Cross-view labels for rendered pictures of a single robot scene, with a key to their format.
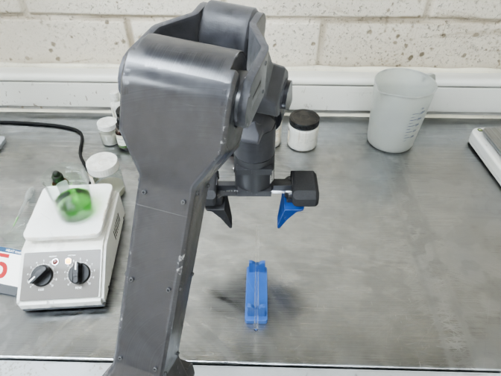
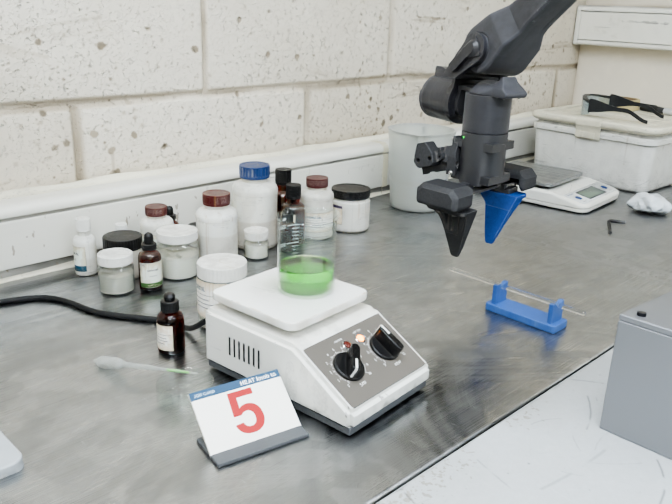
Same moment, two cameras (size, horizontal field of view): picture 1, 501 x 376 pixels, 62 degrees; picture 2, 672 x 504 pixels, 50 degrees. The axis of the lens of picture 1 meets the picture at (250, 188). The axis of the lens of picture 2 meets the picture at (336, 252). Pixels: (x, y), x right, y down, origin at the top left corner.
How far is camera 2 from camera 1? 0.80 m
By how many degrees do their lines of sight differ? 45
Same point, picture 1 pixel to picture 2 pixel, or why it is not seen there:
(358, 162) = (422, 223)
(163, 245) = not seen: outside the picture
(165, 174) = not seen: outside the picture
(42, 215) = (271, 305)
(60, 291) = (384, 375)
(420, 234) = (548, 243)
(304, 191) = (525, 170)
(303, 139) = (363, 213)
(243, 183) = (491, 167)
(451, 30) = (408, 88)
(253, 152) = (506, 119)
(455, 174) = not seen: hidden behind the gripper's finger
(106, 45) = (38, 154)
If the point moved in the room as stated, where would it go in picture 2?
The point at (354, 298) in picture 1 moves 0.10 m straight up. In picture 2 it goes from (585, 288) to (595, 220)
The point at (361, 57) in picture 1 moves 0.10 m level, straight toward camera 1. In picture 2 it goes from (343, 129) to (371, 137)
